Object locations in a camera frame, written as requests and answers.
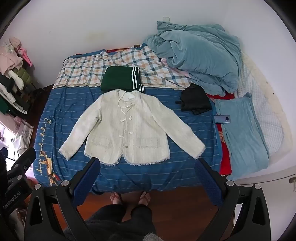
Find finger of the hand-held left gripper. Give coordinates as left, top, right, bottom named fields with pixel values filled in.
left=6, top=147, right=37, bottom=179

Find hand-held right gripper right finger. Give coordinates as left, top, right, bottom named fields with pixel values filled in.
left=195, top=158, right=272, bottom=241

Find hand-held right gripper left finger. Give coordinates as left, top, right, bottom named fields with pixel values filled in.
left=23, top=157, right=101, bottom=241

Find white tweed jacket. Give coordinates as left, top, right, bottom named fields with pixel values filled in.
left=58, top=89, right=206, bottom=167

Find pile of clothes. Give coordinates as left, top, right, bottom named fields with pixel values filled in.
left=0, top=37, right=38, bottom=116

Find white tote bag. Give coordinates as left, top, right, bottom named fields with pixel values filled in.
left=13, top=119, right=35, bottom=154

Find person's left foot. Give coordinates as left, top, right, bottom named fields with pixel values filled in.
left=110, top=192, right=122, bottom=205

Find person's foot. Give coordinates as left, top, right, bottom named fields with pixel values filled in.
left=138, top=191, right=151, bottom=206
left=110, top=192, right=122, bottom=205

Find person's legs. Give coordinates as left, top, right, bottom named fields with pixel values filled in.
left=84, top=203, right=156, bottom=241

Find light blue pillow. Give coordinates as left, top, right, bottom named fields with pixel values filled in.
left=213, top=93, right=270, bottom=181

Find person's right foot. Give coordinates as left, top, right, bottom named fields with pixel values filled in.
left=138, top=191, right=151, bottom=206

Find blue striped bed sheet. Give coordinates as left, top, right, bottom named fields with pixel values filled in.
left=32, top=50, right=223, bottom=193

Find blue smartphone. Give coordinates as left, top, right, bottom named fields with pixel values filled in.
left=213, top=115, right=231, bottom=124

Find grey fuzzy cloth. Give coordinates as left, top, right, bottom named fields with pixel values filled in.
left=139, top=233, right=158, bottom=241

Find black cloth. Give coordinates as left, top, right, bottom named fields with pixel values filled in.
left=175, top=83, right=212, bottom=115

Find white quilted mattress pad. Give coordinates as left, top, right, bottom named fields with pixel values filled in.
left=231, top=52, right=294, bottom=186

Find green sweater with striped trim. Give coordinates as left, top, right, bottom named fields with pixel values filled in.
left=100, top=66, right=146, bottom=93

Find pink cloth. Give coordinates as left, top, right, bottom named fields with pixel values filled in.
left=161, top=58, right=192, bottom=80

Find light blue blanket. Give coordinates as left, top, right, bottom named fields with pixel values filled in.
left=143, top=21, right=243, bottom=97

